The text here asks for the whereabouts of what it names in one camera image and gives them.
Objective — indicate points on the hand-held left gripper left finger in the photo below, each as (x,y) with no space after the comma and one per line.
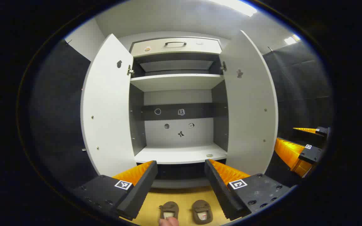
(138,194)

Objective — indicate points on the black backdrop cloth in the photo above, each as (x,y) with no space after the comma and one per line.
(58,110)
(300,84)

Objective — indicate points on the white cabinet drawer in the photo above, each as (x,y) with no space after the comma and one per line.
(181,49)

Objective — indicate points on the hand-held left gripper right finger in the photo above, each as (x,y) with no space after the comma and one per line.
(220,191)

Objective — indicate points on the metal door hinge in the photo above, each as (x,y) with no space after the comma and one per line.
(130,71)
(223,66)

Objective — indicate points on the white cabinet shelf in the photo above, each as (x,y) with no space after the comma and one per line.
(176,82)
(181,154)

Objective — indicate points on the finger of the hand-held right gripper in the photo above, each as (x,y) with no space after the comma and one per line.
(289,153)
(321,131)

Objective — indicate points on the white shoe cabinet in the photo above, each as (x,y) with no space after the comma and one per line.
(178,97)

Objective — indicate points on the brown shoe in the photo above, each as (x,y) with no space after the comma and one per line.
(169,207)
(201,208)

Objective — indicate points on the white shoe cabinet door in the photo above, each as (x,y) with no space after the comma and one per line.
(250,103)
(108,110)

